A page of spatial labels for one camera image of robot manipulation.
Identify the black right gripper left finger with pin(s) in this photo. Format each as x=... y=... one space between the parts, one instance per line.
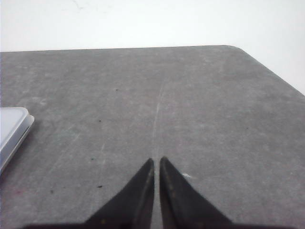
x=131 y=208

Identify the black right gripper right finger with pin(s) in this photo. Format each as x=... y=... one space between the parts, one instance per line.
x=182 y=206

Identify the silver digital kitchen scale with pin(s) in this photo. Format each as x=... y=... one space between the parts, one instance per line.
x=15 y=124

